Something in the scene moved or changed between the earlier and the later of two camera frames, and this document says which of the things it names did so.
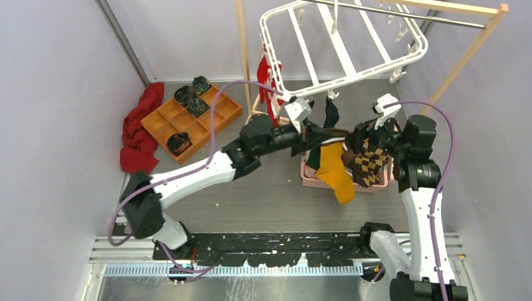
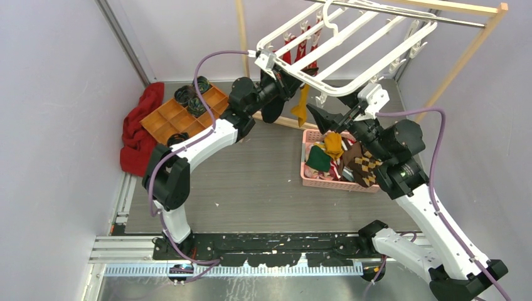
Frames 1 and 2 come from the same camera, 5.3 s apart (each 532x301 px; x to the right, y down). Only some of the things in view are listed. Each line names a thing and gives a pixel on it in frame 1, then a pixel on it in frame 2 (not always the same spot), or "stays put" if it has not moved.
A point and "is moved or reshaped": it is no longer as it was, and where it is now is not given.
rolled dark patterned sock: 184,94 stays put
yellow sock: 333,170 is moved or reshaped
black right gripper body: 385,138 → 367,127
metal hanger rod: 401,12 stays put
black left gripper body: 304,142 → 277,87
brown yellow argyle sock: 367,165 stays put
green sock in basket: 313,158 stays put
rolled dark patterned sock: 196,106 stays put
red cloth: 138,151 stays put
